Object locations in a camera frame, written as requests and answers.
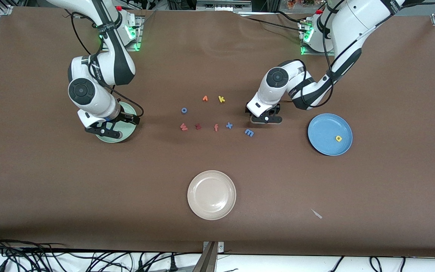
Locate aluminium frame strut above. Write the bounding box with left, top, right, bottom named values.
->
left=193, top=241, right=225, bottom=272

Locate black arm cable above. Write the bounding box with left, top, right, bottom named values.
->
left=278, top=0, right=354, bottom=111
left=70, top=13, right=145, bottom=117

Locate green plate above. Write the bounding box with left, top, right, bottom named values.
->
left=95, top=102, right=138, bottom=143

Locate beige plate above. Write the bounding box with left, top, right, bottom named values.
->
left=187, top=170, right=237, bottom=220

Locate brown table cover sheet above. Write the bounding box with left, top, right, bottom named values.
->
left=0, top=6, right=435, bottom=257

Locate black cable tangle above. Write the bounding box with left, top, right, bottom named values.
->
left=0, top=232, right=71, bottom=272

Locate grey metal box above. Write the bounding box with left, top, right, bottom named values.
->
left=197, top=0, right=252, bottom=12

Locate blue plate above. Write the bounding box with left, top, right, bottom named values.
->
left=308, top=113, right=353, bottom=156

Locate long black table cable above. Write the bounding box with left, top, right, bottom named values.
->
left=245, top=17, right=304, bottom=32

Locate short black table cable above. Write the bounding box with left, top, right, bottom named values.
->
left=274, top=11, right=303, bottom=23

